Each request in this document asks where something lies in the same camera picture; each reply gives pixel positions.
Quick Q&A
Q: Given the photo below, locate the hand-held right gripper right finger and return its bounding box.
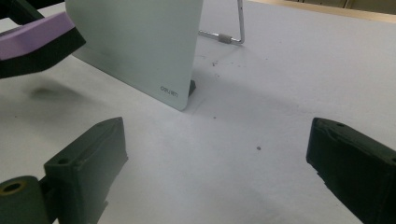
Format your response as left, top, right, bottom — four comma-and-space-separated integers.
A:
305, 117, 396, 224

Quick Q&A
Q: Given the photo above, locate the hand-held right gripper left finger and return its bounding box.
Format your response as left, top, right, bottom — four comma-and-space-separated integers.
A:
43, 117, 129, 224

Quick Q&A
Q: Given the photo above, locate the purple whiteboard eraser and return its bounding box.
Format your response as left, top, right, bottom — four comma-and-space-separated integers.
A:
0, 11, 87, 79

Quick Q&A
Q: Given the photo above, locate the small whiteboard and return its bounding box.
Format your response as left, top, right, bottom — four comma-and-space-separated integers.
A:
64, 0, 246, 112

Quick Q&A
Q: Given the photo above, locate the wooden table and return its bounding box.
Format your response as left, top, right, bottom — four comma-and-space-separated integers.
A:
248, 0, 396, 24

